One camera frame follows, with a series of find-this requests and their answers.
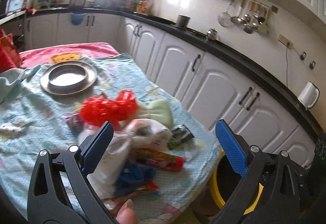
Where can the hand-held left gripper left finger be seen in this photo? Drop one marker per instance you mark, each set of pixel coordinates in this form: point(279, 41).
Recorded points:
point(96, 148)

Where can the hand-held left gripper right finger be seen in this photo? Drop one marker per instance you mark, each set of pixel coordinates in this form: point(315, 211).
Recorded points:
point(230, 148)

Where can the red plastic bag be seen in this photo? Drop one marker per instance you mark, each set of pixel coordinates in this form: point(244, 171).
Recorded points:
point(107, 109)

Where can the yellow-rimmed black trash bin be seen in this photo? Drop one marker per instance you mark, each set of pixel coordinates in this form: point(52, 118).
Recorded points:
point(216, 188)

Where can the dark green snack wrapper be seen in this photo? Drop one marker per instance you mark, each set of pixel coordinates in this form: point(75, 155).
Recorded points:
point(182, 133)

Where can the white tissue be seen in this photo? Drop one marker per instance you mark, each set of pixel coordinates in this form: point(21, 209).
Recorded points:
point(152, 134)

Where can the person's left hand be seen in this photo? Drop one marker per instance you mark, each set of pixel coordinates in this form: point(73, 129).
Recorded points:
point(127, 212)

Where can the white cloth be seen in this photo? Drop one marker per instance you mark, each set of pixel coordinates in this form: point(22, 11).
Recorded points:
point(114, 160)

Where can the purple wrapper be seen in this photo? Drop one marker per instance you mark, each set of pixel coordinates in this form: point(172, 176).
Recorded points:
point(75, 122)

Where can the white bottle cap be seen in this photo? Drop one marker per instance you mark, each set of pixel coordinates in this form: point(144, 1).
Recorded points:
point(188, 157)

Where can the blue cloth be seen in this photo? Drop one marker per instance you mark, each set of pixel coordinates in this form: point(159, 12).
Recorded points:
point(135, 175)

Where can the white electric kettle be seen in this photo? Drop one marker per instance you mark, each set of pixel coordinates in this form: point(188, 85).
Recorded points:
point(307, 94)

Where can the light blue printed blanket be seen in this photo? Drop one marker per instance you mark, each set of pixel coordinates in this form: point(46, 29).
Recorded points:
point(38, 117)

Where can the red snack tube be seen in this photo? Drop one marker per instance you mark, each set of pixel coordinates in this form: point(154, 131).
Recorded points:
point(163, 159)

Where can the round metal plate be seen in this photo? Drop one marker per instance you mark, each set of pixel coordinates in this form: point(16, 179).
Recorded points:
point(84, 81)

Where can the light green cloth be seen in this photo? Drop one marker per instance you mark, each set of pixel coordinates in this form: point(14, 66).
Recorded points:
point(160, 112)

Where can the white lower kitchen cabinets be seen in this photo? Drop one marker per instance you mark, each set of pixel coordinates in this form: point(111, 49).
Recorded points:
point(178, 68)

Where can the black kitchen countertop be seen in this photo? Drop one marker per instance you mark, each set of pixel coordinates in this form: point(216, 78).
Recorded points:
point(229, 50)

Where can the pink blanket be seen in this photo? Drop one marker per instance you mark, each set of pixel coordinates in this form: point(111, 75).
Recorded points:
point(89, 49)

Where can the small metal teapot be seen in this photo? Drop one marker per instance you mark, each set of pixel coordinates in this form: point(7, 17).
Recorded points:
point(212, 34)

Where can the hanging metal ladle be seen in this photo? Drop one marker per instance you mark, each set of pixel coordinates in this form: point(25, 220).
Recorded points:
point(248, 28)
point(261, 20)
point(235, 20)

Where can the pale green spatula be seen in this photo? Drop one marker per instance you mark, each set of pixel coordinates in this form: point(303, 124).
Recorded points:
point(264, 29)

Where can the red floral cloth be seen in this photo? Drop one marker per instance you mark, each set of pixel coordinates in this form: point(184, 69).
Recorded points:
point(7, 55)

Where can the blue hanging bowl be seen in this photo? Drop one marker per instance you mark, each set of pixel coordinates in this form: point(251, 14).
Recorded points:
point(77, 19)

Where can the metal mug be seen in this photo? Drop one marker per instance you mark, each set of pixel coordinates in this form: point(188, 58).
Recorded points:
point(183, 21)

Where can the metal cooking pot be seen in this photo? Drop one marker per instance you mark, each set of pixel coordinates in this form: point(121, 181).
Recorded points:
point(77, 1)

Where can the row of condiment bottles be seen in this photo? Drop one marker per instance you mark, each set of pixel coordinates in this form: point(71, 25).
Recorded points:
point(140, 6)

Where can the colourful packets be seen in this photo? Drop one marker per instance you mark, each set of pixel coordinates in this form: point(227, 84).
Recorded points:
point(42, 1)

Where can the light blue crate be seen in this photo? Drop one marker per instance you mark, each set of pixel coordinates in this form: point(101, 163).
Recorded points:
point(16, 3)

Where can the wall utensil rack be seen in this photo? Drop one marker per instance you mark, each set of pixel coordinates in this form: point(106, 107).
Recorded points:
point(273, 8)

